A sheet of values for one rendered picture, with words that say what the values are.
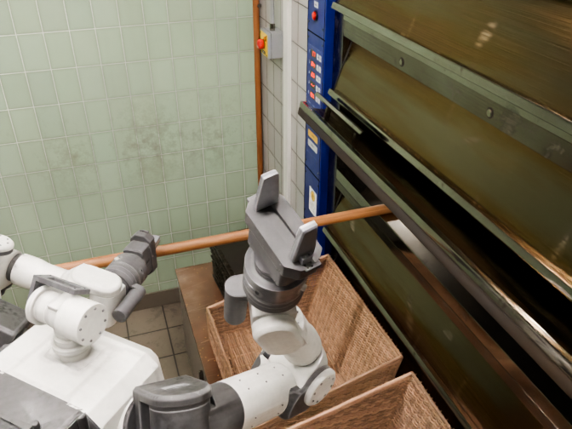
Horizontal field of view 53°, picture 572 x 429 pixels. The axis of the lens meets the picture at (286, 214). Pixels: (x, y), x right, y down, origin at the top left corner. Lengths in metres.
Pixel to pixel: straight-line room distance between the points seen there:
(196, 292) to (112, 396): 1.48
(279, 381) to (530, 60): 0.71
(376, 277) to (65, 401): 1.11
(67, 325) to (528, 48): 0.90
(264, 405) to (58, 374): 0.33
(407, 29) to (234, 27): 1.33
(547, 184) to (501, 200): 0.11
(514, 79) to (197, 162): 1.94
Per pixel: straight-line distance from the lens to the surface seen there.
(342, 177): 1.93
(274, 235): 0.69
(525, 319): 1.02
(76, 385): 0.96
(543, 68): 1.09
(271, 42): 2.33
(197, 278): 2.45
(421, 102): 1.46
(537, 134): 1.12
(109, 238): 2.96
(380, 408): 1.76
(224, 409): 0.92
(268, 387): 0.99
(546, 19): 1.13
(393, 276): 1.73
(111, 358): 0.98
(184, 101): 2.69
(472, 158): 1.29
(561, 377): 0.98
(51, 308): 0.94
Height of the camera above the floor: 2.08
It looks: 32 degrees down
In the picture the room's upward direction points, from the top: straight up
